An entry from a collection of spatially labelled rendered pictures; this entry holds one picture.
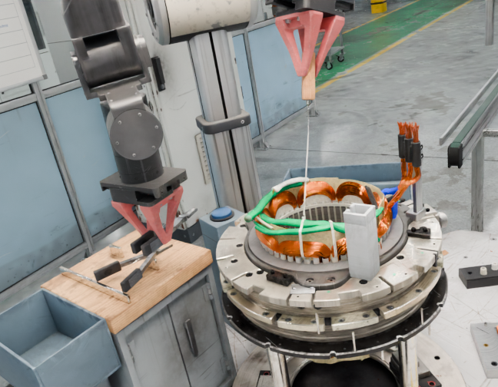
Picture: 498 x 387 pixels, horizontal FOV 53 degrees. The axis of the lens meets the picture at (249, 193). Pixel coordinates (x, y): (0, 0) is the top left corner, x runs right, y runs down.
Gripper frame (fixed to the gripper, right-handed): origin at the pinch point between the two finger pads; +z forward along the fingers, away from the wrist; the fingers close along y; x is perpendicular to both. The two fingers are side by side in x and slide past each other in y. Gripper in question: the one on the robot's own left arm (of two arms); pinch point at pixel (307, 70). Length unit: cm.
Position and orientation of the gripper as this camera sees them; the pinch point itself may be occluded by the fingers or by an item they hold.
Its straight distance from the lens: 67.0
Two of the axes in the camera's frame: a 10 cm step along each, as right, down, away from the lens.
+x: -6.2, -1.1, 7.8
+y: 7.8, -0.5, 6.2
